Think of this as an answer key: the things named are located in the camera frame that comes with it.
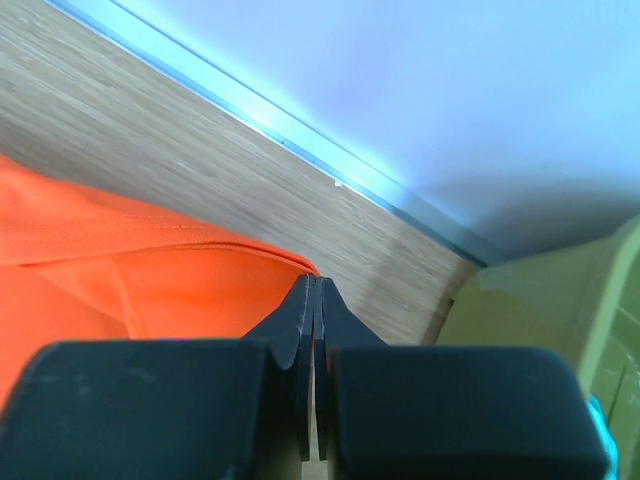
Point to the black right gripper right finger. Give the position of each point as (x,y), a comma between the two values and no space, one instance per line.
(433,412)

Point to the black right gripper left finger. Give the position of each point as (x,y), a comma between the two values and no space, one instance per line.
(168,409)

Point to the orange t-shirt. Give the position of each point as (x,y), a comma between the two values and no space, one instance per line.
(78,263)

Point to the teal t-shirt in bin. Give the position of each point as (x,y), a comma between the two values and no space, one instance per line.
(600,422)

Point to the green plastic bin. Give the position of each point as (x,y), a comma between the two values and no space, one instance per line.
(581,302)

